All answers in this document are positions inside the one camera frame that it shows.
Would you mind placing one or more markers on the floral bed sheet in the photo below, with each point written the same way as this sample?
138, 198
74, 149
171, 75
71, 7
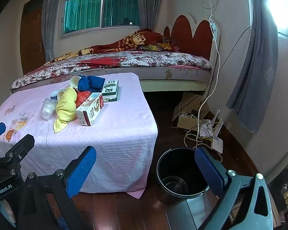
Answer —
112, 60

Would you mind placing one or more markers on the red patterned blanket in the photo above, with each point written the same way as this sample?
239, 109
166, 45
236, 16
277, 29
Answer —
141, 40

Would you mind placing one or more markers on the green white box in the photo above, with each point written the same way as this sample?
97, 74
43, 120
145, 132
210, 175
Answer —
110, 91

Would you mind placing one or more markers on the red white carton box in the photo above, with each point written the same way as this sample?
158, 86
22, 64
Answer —
89, 110

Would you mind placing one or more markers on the red plastic bag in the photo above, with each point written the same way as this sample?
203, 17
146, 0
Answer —
81, 97

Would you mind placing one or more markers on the window with green curtain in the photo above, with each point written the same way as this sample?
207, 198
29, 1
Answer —
79, 16

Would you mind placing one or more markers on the clear plastic bag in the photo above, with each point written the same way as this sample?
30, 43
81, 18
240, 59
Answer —
48, 108

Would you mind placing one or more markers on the cardboard box under bed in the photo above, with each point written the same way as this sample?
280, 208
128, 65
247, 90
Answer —
186, 112

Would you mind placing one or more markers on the brown wooden door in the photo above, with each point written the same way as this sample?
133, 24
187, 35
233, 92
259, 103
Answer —
31, 45

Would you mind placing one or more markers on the white router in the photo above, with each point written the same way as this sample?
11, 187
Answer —
210, 129

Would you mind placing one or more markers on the grey curtain left of window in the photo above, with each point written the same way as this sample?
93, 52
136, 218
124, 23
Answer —
48, 19

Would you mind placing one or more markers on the blue cloth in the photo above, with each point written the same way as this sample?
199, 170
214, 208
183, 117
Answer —
90, 83

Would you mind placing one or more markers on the blue white paper cup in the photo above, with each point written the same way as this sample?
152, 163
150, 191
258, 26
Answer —
75, 81

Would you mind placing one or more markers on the blue white paper bowl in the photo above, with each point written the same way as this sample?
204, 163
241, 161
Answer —
57, 94

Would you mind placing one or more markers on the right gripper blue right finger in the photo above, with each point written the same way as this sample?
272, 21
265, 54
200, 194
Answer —
243, 201

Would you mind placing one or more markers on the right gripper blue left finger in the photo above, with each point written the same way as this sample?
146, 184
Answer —
35, 211

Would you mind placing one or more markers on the bed frame with red headboard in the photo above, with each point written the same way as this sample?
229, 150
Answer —
183, 52

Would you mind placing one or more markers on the yellow cloth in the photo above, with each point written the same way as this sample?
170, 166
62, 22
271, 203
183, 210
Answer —
65, 109

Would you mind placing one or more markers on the black trash bucket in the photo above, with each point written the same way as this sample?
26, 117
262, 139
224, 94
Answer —
179, 177

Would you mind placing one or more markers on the pink floral table cloth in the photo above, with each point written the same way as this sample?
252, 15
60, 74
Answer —
124, 135

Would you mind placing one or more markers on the grey curtain right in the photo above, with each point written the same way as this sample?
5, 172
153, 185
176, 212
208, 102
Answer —
252, 92

